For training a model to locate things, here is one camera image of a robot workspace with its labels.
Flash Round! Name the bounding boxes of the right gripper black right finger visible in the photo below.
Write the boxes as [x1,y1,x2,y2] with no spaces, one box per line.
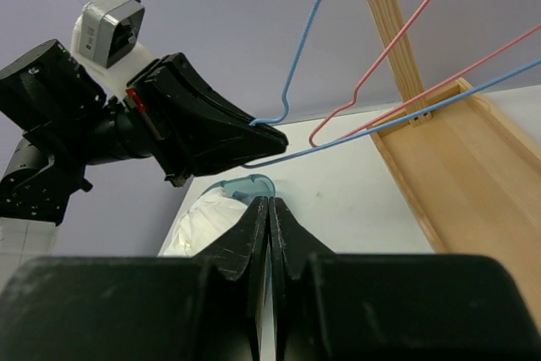
[268,198,540,360]

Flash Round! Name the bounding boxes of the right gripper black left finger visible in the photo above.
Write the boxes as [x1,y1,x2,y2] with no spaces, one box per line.
[1,197,269,360]

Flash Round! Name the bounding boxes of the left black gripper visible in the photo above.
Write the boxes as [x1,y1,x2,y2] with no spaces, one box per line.
[127,52,288,187]

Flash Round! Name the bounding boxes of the white garment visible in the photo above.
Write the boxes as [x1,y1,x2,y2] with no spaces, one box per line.
[159,188,248,257]

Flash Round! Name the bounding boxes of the blue wire hanger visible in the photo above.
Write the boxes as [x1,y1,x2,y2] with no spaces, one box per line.
[243,0,541,168]

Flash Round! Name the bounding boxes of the pink wire hanger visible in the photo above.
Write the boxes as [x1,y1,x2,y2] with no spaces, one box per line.
[299,0,540,145]

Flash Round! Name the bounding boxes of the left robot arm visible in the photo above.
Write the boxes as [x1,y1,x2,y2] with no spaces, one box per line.
[1,39,288,224]

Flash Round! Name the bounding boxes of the teal plastic tray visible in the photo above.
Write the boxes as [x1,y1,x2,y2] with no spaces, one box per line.
[202,174,276,205]

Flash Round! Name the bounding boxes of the wooden clothes rack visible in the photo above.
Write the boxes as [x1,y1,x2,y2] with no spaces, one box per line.
[367,0,540,319]

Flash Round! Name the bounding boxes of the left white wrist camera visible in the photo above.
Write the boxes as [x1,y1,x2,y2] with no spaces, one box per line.
[71,0,154,100]

